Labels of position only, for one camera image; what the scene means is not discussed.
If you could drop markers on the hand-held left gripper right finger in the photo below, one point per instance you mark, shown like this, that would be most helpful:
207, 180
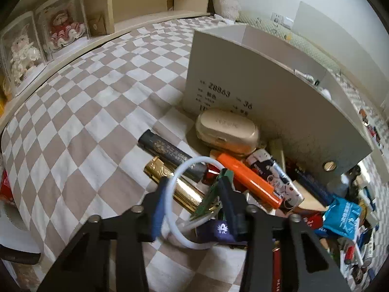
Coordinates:
232, 216

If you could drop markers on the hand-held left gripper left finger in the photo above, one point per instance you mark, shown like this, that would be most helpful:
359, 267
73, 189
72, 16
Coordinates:
158, 213

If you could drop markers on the green clip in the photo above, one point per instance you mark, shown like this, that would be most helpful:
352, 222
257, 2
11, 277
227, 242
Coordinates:
208, 202

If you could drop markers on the purple lighter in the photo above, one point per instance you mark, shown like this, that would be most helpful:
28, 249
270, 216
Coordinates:
215, 229

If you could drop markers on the gold embossed lighter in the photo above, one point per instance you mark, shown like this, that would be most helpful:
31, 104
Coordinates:
182, 190

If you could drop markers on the orange lighter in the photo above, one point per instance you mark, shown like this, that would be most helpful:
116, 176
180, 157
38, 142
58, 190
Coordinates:
249, 179

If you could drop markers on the cartoon print lighter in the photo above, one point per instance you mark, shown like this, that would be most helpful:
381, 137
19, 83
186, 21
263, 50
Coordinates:
279, 182

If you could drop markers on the black lighter with gold print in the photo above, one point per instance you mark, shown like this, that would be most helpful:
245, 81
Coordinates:
170, 153

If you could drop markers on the long red lighter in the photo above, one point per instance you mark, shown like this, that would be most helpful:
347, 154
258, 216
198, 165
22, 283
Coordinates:
279, 267

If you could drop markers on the gold earbud case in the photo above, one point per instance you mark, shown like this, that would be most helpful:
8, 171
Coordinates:
226, 130

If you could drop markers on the dark blue lighter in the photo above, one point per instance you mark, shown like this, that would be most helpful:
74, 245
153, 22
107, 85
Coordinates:
313, 185

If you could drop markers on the blue sachet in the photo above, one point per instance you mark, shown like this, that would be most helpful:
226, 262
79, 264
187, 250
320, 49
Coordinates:
343, 216

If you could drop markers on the dark crochet piece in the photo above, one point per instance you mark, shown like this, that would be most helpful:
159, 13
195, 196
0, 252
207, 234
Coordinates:
354, 182

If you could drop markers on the heap of mixed small sundries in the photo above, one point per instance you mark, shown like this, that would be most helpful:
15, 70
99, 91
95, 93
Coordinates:
358, 249

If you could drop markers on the grey round object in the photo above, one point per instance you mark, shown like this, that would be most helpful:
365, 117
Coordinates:
15, 228

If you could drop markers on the red packaging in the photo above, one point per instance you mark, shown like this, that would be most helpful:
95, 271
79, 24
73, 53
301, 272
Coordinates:
4, 188

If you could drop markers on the jumble of small trinkets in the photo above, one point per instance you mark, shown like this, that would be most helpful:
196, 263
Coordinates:
372, 130
310, 77

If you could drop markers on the small brown envelope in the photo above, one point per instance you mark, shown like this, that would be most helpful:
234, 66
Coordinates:
97, 24

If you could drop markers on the display case with white doll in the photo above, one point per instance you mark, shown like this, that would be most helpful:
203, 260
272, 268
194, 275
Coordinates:
21, 57

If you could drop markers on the display case with red doll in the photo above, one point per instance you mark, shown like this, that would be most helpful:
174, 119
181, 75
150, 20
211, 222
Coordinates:
65, 27

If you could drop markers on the white headboard panel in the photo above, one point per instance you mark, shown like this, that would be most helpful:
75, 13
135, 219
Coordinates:
340, 36

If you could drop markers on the wooden bedside shelf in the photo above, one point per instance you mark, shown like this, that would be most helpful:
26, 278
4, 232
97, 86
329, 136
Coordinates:
136, 0

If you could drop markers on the white wall switch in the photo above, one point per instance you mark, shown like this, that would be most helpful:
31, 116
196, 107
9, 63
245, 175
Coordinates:
282, 20

